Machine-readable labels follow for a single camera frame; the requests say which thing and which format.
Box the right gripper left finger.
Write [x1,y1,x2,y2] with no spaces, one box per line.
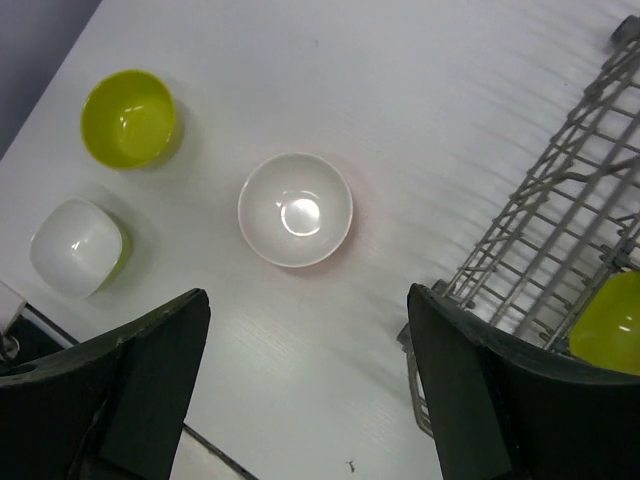
[1,289,210,479]

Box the white square bowl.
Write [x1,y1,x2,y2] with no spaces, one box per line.
[29,198,132,300]

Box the green bowl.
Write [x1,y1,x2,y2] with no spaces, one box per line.
[569,271,639,375]
[80,69,183,170]

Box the white orange-bottom bowl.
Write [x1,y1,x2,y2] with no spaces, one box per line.
[237,152,354,269]

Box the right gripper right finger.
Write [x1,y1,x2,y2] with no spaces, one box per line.
[407,284,639,479]

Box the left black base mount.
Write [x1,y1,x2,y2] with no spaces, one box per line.
[0,282,78,375]

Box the grey wire dish rack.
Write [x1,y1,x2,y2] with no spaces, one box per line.
[397,14,640,441]

